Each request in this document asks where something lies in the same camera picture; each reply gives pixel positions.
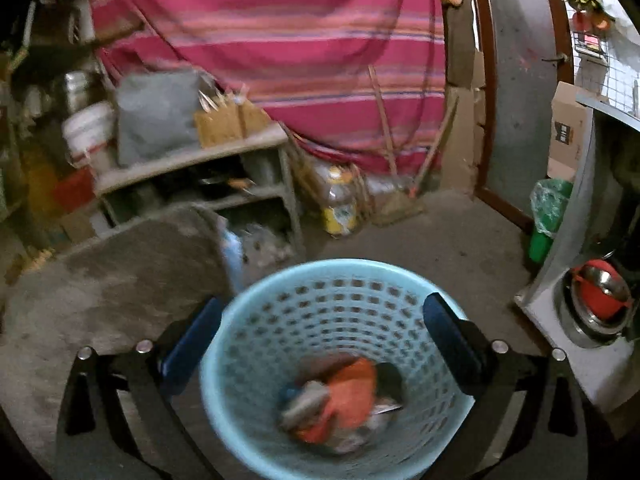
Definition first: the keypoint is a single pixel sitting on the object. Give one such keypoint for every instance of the steel pot red lid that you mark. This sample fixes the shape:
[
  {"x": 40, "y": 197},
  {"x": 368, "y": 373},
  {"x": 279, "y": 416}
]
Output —
[{"x": 597, "y": 290}]

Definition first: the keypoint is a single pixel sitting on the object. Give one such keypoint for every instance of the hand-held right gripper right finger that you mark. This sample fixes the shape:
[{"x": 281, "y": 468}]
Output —
[{"x": 445, "y": 335}]

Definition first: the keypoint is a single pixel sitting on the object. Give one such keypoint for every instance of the white plastic bucket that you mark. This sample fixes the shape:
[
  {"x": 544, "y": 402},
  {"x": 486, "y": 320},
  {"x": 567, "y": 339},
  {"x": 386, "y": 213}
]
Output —
[{"x": 90, "y": 135}]

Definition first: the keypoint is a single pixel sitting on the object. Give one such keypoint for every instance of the yellow woven basket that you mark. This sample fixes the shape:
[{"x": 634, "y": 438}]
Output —
[{"x": 220, "y": 125}]

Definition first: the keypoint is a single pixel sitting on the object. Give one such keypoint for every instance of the light blue plastic basket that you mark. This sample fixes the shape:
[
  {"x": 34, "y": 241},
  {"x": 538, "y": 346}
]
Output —
[{"x": 260, "y": 320}]

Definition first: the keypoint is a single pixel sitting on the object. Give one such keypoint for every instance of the low wooden shelf unit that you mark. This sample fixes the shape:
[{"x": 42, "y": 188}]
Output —
[{"x": 200, "y": 157}]

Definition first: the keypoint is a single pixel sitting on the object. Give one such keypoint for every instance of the green plastic bin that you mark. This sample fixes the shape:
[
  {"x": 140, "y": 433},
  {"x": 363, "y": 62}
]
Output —
[{"x": 547, "y": 205}]

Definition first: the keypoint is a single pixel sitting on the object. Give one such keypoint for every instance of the broom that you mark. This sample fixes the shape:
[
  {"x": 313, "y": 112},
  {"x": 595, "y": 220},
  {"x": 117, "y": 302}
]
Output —
[{"x": 395, "y": 205}]

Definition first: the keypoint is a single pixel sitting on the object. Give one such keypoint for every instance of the grey door brown frame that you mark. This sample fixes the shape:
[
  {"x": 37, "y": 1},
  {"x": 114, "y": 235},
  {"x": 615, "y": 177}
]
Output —
[{"x": 520, "y": 85}]

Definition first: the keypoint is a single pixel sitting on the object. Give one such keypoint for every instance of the silver printed wrapper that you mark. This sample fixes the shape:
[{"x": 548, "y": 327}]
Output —
[{"x": 305, "y": 405}]

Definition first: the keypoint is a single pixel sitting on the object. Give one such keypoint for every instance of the printed cardboard box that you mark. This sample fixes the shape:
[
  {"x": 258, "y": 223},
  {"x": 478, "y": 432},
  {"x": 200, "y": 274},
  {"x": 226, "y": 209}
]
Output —
[{"x": 570, "y": 130}]

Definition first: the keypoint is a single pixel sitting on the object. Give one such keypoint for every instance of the grey cushion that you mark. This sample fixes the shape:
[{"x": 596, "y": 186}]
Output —
[{"x": 155, "y": 115}]

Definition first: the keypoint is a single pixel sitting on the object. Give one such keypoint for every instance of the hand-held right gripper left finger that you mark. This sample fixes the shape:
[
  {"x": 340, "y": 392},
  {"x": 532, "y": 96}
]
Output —
[{"x": 195, "y": 345}]

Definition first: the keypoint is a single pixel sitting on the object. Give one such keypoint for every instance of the pink striped curtain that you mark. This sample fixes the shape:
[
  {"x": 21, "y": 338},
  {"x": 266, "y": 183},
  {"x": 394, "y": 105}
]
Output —
[{"x": 275, "y": 35}]

